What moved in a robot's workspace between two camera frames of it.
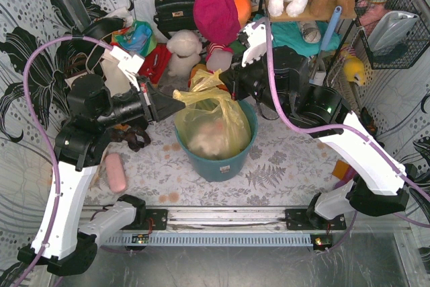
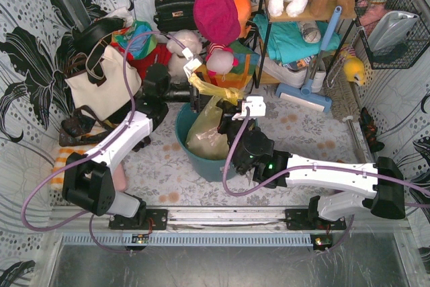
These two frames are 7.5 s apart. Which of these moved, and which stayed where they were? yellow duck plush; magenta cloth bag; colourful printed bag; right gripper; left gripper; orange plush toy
Moved: right gripper; left gripper
Stayed: magenta cloth bag; orange plush toy; colourful printed bag; yellow duck plush
